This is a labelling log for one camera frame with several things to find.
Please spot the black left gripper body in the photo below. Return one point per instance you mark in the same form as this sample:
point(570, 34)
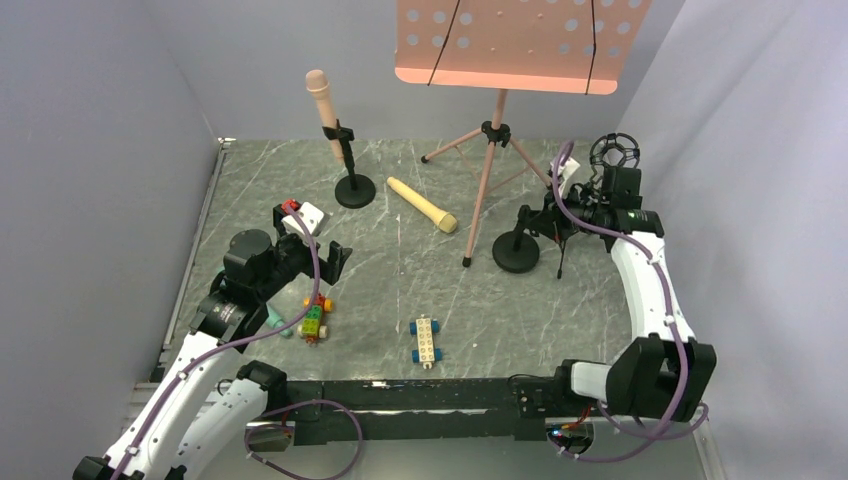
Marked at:
point(324, 261)

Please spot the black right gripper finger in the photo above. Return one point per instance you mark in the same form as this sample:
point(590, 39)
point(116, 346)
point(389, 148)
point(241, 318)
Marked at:
point(542, 235)
point(538, 220)

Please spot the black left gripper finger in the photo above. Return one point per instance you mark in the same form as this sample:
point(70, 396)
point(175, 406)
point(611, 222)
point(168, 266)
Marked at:
point(332, 267)
point(279, 212)

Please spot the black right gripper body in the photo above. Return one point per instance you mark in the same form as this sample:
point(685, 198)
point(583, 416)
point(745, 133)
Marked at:
point(539, 219)

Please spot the black round-base mic stand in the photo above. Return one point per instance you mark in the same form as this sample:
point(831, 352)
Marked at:
point(354, 191)

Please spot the yellow toy microphone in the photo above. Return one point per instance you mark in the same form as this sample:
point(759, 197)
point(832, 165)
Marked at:
point(442, 219)

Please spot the pink toy microphone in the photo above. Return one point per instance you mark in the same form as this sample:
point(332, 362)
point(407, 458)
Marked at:
point(318, 86)

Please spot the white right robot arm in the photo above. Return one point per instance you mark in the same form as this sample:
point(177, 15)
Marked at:
point(664, 370)

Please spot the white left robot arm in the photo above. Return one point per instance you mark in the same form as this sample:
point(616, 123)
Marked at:
point(177, 434)

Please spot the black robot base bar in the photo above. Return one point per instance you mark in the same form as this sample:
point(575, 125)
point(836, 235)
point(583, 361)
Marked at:
point(521, 407)

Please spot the pink music stand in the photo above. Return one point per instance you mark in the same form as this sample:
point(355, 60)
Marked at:
point(572, 47)

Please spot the colourful toy brick car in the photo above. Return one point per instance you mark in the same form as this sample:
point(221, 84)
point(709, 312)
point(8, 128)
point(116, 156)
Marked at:
point(313, 328)

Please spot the mint green toy microphone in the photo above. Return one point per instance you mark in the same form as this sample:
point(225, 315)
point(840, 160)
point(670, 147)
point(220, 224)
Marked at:
point(275, 321)

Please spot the white blue toy brick car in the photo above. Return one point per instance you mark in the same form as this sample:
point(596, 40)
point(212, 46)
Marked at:
point(426, 354)

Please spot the black shock mount stand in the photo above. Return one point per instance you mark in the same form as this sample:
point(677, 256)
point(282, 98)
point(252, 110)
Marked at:
point(613, 156)

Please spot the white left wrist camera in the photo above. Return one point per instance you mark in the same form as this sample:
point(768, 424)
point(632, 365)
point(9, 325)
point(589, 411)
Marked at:
point(304, 219)

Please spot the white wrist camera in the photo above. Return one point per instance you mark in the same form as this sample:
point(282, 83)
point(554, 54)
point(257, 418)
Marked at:
point(304, 219)
point(564, 169)

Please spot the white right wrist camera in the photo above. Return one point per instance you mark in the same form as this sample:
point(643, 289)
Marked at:
point(564, 169)

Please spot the aluminium frame rail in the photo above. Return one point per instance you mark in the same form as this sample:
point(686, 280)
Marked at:
point(159, 210)

